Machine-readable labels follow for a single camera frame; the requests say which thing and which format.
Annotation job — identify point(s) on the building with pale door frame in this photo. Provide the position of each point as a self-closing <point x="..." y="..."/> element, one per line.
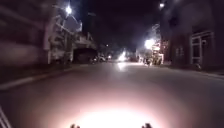
<point x="193" y="33"/>

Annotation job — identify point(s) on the grey asphalt road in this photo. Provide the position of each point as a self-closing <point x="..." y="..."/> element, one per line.
<point x="113" y="90"/>

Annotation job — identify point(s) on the pale building with balconies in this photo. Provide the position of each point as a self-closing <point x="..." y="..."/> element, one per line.
<point x="71" y="45"/>

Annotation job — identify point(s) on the dark sidewalk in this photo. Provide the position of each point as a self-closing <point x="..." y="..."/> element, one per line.
<point x="23" y="71"/>

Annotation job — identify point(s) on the dark building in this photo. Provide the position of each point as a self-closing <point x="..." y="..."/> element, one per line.
<point x="20" y="33"/>

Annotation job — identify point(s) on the street lamp pole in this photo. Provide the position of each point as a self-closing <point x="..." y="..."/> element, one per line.
<point x="63" y="33"/>

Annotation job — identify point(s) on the pale kerb strip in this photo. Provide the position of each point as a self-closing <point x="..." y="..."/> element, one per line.
<point x="33" y="79"/>

